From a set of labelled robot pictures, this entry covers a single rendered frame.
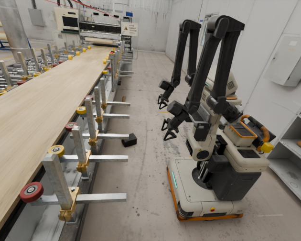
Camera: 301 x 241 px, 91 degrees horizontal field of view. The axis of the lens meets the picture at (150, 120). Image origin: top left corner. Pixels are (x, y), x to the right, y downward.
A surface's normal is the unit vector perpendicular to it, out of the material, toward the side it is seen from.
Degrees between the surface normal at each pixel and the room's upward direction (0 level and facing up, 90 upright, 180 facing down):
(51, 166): 90
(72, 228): 0
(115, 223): 0
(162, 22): 90
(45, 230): 0
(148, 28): 90
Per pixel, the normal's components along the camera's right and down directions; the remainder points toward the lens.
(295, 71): 0.10, 0.54
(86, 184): 0.11, -0.84
